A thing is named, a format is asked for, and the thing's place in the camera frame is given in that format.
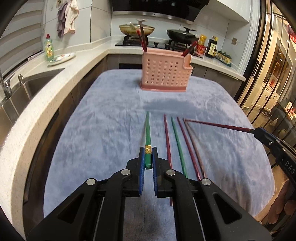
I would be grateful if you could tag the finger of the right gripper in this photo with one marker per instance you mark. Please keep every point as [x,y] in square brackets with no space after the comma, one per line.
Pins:
[265,137]

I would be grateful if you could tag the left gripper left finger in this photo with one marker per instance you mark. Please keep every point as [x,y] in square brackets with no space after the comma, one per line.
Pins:
[135,182]

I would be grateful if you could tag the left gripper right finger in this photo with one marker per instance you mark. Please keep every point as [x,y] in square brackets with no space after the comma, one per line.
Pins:
[162,187]

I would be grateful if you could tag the green chopstick gold band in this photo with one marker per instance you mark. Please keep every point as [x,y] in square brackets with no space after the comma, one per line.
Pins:
[148,148]

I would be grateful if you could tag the dark red chopstick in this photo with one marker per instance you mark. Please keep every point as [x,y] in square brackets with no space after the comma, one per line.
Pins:
[235,128]

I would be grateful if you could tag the bright red chopstick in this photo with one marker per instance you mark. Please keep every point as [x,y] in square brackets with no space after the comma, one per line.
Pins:
[140,33]

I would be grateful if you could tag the green chopstick on cloth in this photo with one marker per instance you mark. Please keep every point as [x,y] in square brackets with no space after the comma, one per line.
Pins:
[180,151]

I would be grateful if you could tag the red chopstick on cloth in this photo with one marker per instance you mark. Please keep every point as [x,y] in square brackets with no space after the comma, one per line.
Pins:
[168,150]

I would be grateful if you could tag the maroon chopstick on cloth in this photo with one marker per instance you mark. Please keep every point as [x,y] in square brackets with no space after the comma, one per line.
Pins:
[193,159]

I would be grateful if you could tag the glass sliding door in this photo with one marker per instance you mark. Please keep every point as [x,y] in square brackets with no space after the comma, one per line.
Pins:
[268,98]

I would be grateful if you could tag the brown chopstick on cloth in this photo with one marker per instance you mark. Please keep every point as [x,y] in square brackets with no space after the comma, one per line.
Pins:
[195,149]

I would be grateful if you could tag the grey-blue fleece table cloth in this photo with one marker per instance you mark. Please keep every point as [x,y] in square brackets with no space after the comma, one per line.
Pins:
[107,129]

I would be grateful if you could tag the spice jar rack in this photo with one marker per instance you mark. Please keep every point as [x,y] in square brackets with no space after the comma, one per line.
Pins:
[224,58]

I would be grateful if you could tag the pink perforated utensil holder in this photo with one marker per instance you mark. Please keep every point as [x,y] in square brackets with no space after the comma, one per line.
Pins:
[165,70]

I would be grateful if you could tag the dark soy sauce bottle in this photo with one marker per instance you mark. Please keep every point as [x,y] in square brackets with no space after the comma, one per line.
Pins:
[211,47]

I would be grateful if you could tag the black gas hob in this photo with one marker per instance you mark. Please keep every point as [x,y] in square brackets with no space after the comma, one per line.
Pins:
[171,45]

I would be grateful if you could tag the black wok with lid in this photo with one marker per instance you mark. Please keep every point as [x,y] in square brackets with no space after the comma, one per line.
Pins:
[182,36]

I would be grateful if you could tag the patterned round plate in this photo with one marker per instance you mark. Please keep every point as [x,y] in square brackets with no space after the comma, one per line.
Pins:
[61,59]

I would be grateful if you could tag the stainless steel sink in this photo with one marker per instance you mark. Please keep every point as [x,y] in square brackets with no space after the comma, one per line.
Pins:
[23,93]

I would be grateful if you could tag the beige wok with lid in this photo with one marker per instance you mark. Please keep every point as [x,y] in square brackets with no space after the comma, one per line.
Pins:
[130,29]

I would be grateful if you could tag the green dish soap bottle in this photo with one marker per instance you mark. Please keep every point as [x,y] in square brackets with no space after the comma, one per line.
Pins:
[49,50]

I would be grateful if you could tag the black range hood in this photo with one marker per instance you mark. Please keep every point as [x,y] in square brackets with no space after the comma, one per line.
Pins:
[183,10]

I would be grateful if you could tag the chrome sink faucet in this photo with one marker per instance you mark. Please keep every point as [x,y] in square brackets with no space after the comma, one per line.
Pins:
[5,84]

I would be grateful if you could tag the purple hanging cloth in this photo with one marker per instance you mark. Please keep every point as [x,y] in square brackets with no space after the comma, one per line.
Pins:
[61,19]

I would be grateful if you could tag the pink hanging towel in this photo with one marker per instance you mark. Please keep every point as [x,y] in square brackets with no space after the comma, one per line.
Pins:
[71,13]

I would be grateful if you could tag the window roller blind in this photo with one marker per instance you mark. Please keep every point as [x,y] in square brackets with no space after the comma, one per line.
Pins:
[22,37]

